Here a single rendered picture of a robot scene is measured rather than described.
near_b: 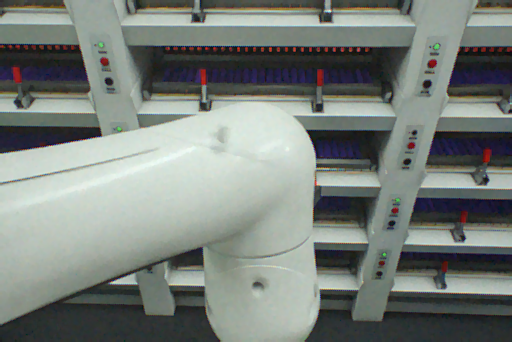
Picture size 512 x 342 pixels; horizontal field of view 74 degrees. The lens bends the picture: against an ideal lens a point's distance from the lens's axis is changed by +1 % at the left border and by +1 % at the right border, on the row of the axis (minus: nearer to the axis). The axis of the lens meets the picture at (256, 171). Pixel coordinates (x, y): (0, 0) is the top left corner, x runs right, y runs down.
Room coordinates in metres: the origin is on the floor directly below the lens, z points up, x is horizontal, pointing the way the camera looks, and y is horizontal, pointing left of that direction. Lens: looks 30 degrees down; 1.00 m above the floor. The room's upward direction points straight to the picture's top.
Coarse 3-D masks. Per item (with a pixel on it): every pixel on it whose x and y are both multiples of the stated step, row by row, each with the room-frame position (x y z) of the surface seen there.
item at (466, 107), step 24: (480, 48) 0.90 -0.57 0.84; (504, 48) 0.90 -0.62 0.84; (456, 72) 0.87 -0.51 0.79; (480, 72) 0.87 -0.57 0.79; (504, 72) 0.87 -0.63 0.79; (456, 96) 0.80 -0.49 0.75; (480, 96) 0.80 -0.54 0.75; (504, 96) 0.76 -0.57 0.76; (456, 120) 0.74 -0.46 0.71; (480, 120) 0.74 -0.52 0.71; (504, 120) 0.73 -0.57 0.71
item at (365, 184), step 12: (372, 132) 0.88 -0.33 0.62; (360, 144) 0.89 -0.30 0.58; (372, 144) 0.86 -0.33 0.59; (324, 156) 0.84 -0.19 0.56; (372, 156) 0.81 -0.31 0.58; (372, 168) 0.78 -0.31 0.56; (384, 168) 0.74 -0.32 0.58; (324, 180) 0.76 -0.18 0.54; (336, 180) 0.76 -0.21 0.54; (348, 180) 0.76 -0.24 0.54; (360, 180) 0.76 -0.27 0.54; (372, 180) 0.76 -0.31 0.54; (324, 192) 0.75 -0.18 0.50; (336, 192) 0.75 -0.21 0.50; (348, 192) 0.75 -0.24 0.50; (360, 192) 0.75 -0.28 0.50; (372, 192) 0.75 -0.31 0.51
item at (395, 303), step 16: (176, 304) 0.80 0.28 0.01; (192, 304) 0.80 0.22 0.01; (320, 304) 0.78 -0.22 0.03; (336, 304) 0.78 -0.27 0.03; (400, 304) 0.77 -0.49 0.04; (416, 304) 0.77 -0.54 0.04; (432, 304) 0.77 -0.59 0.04; (448, 304) 0.77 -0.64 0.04; (464, 304) 0.77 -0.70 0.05; (480, 304) 0.77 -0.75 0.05; (496, 304) 0.77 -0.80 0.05
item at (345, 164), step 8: (320, 160) 0.80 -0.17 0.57; (328, 160) 0.80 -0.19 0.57; (336, 160) 0.80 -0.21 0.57; (344, 160) 0.80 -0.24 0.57; (352, 160) 0.80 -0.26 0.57; (360, 160) 0.80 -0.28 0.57; (368, 160) 0.80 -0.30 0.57; (344, 168) 0.79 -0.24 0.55; (352, 168) 0.79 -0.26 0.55; (360, 168) 0.79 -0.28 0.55; (368, 168) 0.79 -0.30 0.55
